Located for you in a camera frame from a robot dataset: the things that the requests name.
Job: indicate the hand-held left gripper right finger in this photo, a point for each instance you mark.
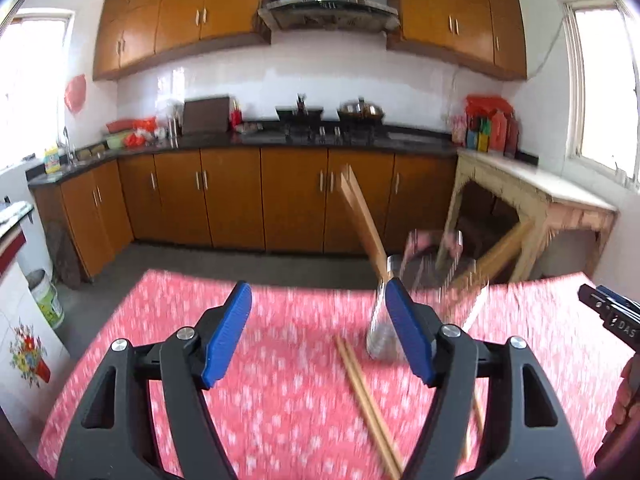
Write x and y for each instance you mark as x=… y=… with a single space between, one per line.
x=407 y=330

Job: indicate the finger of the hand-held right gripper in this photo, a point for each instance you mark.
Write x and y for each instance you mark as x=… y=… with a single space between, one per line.
x=592 y=297
x=622 y=297

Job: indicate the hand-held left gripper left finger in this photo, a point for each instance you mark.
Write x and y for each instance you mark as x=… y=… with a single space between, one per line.
x=225 y=340

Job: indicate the person's right hand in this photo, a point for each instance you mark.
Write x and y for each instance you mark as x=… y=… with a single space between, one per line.
x=627 y=390

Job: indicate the red floral tablecloth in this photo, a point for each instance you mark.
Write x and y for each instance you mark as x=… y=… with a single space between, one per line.
x=290 y=410

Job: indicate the cream wooden side table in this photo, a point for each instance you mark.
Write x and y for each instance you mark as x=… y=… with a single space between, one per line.
x=550 y=195

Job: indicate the wooden base cabinets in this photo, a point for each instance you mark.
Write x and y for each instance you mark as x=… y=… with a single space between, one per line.
x=230 y=200

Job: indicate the dark red bottle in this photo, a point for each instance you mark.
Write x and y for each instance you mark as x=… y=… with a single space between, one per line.
x=512 y=135

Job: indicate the white green bucket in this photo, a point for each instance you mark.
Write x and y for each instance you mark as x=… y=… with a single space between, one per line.
x=46 y=302

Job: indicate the tall red bottle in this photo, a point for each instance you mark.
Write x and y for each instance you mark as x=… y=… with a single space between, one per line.
x=497 y=132

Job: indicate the black stone countertop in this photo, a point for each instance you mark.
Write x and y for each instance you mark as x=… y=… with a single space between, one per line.
x=215 y=142

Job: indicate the colourful boxes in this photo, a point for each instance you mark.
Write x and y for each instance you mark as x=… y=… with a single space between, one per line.
x=477 y=135

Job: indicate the pink white packet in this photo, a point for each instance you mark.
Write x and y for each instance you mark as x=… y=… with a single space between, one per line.
x=459 y=130

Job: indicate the black gas stove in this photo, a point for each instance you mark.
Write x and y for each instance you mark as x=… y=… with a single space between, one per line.
x=330 y=132

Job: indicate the small plate with food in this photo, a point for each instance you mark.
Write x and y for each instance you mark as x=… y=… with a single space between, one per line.
x=249 y=128

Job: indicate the large barred window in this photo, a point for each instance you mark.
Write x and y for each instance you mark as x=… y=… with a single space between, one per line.
x=605 y=85

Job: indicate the red bag over bottles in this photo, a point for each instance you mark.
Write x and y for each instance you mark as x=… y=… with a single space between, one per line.
x=487 y=105

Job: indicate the metal canister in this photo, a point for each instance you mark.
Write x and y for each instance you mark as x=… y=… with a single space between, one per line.
x=174 y=125

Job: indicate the small red bottle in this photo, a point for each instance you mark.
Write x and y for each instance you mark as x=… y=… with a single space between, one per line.
x=236 y=117

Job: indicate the dark cutting board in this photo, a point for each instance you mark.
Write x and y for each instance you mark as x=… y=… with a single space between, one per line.
x=206 y=116

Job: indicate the orange plastic bag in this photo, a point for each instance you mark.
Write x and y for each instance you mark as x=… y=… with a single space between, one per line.
x=142 y=130

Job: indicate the green basin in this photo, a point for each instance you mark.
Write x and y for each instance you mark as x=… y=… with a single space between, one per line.
x=115 y=141

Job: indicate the clear plastic bag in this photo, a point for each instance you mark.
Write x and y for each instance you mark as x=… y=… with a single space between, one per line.
x=171 y=109

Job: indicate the red basin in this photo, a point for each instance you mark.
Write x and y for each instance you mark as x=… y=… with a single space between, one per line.
x=119 y=125

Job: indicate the grey dish cloth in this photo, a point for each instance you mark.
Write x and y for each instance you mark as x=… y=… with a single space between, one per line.
x=15 y=212

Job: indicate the yellow detergent bottle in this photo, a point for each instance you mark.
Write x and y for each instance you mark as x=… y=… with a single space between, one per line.
x=52 y=161

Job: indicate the metal faucet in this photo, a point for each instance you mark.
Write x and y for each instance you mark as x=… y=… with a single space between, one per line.
x=67 y=147

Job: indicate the red hanging plastic bag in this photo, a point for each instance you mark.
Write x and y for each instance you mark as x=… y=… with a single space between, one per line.
x=75 y=92

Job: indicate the wooden wall cabinet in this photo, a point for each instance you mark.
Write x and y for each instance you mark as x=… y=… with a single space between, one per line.
x=450 y=15
x=180 y=20

